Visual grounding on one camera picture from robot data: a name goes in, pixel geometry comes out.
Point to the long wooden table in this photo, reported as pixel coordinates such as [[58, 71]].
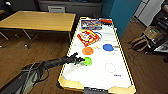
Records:
[[40, 20]]

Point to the red and black item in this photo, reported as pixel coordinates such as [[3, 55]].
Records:
[[106, 21]]

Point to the brown backpack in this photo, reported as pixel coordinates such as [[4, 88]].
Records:
[[139, 44]]

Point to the yellow air hockey table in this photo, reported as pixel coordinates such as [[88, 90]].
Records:
[[100, 76]]

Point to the open cardboard box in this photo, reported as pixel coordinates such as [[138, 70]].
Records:
[[152, 32]]

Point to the dark grey sofa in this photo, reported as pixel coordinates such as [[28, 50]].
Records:
[[76, 6]]

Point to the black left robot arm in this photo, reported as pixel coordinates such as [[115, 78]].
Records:
[[36, 68]]

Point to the colourful game box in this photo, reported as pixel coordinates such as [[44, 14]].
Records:
[[91, 24]]

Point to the grey sofa cushion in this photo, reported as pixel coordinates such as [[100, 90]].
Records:
[[56, 9]]

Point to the blue round paddle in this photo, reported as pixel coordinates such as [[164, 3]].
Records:
[[108, 47]]

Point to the small green bowl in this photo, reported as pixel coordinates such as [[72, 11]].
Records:
[[88, 61]]

